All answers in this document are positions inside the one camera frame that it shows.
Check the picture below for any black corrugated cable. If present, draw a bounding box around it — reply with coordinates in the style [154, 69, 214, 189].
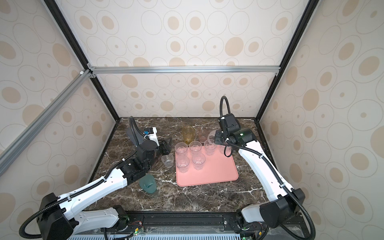
[18, 116, 151, 240]
[218, 95, 316, 240]

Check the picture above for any yellow translucent tall glass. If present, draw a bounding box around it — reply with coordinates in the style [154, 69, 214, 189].
[182, 126, 196, 145]

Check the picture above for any black corrugated left cable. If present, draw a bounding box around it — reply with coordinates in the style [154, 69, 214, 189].
[18, 116, 151, 240]

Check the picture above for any clear wide faceted tumbler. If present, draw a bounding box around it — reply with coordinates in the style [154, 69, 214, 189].
[176, 156, 190, 173]

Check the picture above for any green translucent cup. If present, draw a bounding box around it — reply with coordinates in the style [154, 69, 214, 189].
[139, 174, 157, 194]

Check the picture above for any black left corner post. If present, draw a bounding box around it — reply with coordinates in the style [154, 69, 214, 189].
[43, 0, 120, 122]

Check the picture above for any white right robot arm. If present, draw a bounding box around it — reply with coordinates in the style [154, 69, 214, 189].
[215, 114, 305, 228]

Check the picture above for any black corner frame post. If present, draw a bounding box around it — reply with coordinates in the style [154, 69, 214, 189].
[254, 0, 320, 122]

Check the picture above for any black corrugated right cable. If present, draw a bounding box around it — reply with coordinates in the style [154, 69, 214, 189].
[218, 95, 316, 240]

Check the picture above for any clear tall faceted glass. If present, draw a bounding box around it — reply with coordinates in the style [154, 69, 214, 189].
[208, 130, 217, 144]

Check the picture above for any clear faceted short tumbler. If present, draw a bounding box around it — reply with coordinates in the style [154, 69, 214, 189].
[204, 141, 217, 156]

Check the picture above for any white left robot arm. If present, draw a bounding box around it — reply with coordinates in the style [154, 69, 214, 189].
[37, 138, 172, 240]

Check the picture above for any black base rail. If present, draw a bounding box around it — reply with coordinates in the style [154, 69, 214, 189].
[104, 211, 313, 240]

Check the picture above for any clear ribbed small glass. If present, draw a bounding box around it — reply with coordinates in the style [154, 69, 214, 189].
[189, 141, 203, 155]

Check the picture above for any clear small round glass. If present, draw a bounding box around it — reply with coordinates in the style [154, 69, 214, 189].
[161, 154, 174, 168]

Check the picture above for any clear large wide glass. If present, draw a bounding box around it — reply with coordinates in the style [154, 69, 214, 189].
[192, 154, 206, 171]

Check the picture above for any aluminium frame rail back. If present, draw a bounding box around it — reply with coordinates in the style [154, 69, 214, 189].
[91, 66, 280, 74]

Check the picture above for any pink translucent tumbler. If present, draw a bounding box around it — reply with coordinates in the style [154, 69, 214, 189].
[198, 130, 209, 144]

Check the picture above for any pink plastic tray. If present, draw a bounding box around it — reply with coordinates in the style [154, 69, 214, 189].
[176, 147, 239, 187]

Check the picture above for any aluminium frame rail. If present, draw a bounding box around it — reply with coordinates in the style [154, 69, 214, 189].
[91, 66, 280, 74]
[1, 70, 91, 175]

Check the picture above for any blue translucent tall cup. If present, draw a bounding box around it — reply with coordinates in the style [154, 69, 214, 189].
[126, 126, 140, 147]

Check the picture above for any aluminium frame rail left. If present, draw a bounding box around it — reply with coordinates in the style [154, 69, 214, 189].
[1, 70, 91, 175]

